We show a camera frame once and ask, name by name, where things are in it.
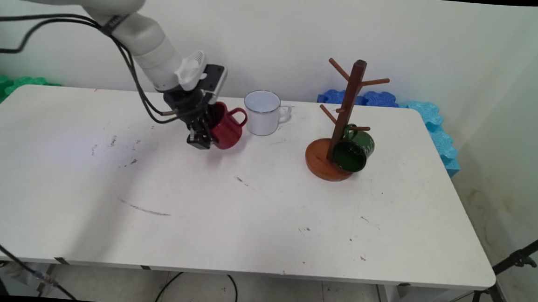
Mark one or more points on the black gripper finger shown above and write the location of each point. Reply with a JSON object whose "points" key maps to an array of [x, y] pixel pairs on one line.
{"points": [[211, 119], [199, 137]]}

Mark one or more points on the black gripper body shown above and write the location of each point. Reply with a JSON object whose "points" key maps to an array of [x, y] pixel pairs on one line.
{"points": [[188, 104]]}

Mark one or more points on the red enamel mug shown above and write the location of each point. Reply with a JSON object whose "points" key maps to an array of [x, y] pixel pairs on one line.
{"points": [[230, 132]]}

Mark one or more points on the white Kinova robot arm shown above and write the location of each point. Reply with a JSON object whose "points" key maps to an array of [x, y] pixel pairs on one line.
{"points": [[149, 45]]}

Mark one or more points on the white enamel mug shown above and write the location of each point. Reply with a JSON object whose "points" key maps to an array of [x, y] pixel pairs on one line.
{"points": [[261, 120]]}

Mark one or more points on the brown wooden mug tree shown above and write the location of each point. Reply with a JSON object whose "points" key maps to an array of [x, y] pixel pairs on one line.
{"points": [[322, 166]]}

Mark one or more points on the green enamel mug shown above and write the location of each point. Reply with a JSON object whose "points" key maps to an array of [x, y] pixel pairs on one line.
{"points": [[360, 152]]}

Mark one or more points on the dark blue foam mat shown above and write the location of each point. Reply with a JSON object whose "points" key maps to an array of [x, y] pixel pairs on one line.
{"points": [[382, 99]]}

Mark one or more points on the green foam mat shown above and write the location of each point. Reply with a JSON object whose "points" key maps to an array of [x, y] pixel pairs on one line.
{"points": [[6, 86]]}

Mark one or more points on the grey table leg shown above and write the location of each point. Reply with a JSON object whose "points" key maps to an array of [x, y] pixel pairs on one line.
{"points": [[388, 300], [46, 280]]}

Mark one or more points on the light blue foam mat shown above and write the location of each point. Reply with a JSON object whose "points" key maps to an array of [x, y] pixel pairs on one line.
{"points": [[442, 143]]}

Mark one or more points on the black tripod stand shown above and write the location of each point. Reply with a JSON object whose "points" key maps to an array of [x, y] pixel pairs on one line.
{"points": [[498, 296]]}

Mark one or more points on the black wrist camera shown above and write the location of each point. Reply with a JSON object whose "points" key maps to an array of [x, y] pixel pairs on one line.
{"points": [[214, 84]]}

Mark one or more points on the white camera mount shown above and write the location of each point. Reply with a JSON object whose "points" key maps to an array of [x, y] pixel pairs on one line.
{"points": [[191, 69]]}

